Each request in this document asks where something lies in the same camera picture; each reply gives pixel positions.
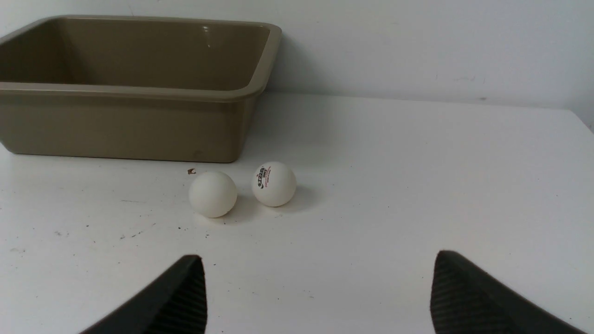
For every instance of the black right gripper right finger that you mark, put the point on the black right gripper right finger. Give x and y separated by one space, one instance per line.
467 300

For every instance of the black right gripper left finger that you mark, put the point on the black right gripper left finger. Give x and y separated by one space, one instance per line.
174 303

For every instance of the plain white ping-pong ball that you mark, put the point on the plain white ping-pong ball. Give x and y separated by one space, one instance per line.
212 194

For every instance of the white ping-pong ball with logo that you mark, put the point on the white ping-pong ball with logo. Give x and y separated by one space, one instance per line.
274 184

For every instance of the tan plastic bin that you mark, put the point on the tan plastic bin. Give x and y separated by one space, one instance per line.
133 87

